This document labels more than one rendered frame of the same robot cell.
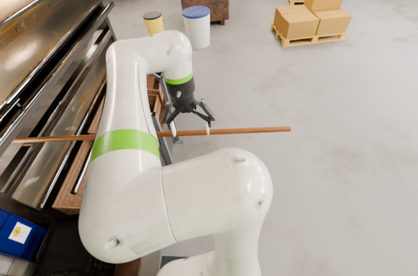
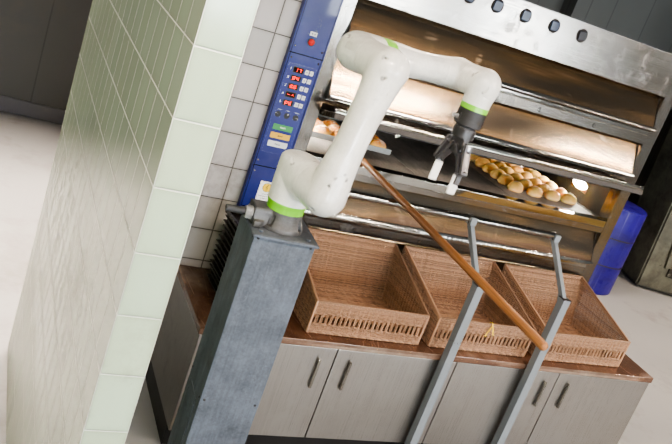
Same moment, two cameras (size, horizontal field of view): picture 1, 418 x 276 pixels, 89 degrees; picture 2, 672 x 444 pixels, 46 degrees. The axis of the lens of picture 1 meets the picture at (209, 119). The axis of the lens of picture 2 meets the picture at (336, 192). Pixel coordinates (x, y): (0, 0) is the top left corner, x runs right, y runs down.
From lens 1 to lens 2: 2.23 m
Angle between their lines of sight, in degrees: 58
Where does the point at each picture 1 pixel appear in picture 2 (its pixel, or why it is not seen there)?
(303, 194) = not seen: outside the picture
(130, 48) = (461, 61)
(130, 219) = (358, 35)
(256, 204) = (382, 56)
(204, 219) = (368, 49)
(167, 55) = (471, 75)
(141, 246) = (349, 43)
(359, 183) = not seen: outside the picture
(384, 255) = not seen: outside the picture
